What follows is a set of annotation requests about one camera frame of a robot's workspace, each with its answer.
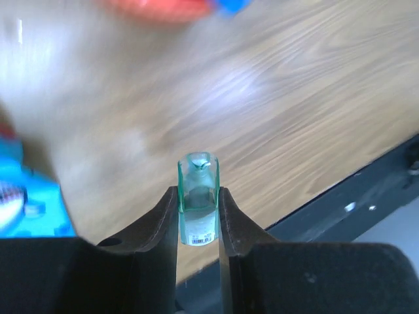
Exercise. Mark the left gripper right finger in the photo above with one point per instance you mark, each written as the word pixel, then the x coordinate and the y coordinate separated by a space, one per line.
pixel 260 274

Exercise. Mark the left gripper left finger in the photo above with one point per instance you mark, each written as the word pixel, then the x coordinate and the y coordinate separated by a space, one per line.
pixel 132 271

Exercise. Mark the black blue highlighter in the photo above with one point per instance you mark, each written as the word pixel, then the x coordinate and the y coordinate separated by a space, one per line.
pixel 230 7

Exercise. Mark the blue shark print shorts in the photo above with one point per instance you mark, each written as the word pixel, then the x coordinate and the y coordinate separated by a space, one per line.
pixel 31 203

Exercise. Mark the orange round desk organizer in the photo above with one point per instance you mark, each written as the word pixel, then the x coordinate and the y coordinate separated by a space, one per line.
pixel 176 11

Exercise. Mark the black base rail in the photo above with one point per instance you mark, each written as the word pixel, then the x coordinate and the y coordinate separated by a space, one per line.
pixel 377 204

